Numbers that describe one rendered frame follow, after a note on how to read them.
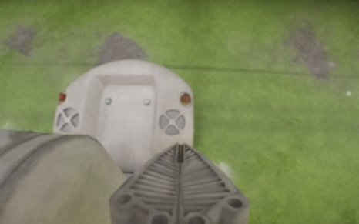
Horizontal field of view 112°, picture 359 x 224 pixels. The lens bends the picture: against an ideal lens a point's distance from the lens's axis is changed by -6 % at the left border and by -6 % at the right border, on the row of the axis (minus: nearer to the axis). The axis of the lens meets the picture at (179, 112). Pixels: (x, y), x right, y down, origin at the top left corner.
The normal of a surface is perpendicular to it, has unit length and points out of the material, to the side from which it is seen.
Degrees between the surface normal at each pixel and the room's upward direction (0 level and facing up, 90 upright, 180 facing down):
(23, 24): 0
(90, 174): 90
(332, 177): 0
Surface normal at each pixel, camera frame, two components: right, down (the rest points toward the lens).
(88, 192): 1.00, 0.02
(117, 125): -0.04, -0.20
